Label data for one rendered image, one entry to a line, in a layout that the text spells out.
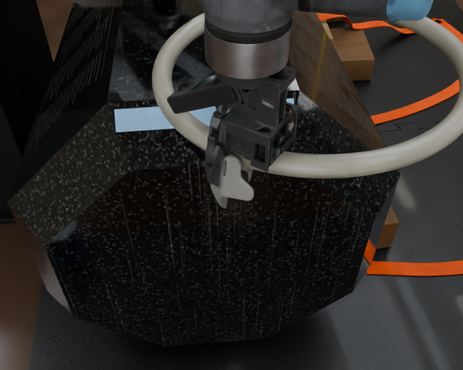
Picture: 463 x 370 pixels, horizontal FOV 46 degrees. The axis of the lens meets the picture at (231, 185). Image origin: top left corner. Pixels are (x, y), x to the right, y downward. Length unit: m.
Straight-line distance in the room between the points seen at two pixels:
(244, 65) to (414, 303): 1.21
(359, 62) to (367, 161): 1.63
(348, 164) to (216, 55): 0.21
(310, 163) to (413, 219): 1.21
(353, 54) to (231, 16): 1.79
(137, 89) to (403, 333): 1.01
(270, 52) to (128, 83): 0.46
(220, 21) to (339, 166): 0.23
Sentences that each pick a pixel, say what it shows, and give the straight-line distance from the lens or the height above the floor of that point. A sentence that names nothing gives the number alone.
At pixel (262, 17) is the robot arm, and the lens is 0.54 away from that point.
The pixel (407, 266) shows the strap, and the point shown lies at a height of 0.02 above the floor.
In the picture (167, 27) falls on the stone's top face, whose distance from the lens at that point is 1.12.
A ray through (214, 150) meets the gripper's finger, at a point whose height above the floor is 0.93.
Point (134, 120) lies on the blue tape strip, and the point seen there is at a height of 0.78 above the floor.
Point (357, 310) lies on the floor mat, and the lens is 1.61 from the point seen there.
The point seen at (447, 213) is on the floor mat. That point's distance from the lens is 1.91.
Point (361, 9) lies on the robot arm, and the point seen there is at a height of 1.13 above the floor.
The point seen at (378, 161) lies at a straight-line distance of 0.69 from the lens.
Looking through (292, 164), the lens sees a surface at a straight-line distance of 0.67.
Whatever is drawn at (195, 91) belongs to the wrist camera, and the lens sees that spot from 0.66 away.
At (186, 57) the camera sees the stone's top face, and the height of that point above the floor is 0.80.
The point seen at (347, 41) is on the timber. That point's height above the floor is 0.12.
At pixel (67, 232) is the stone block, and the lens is 1.07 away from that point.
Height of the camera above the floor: 1.38
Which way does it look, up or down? 47 degrees down
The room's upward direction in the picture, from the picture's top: straight up
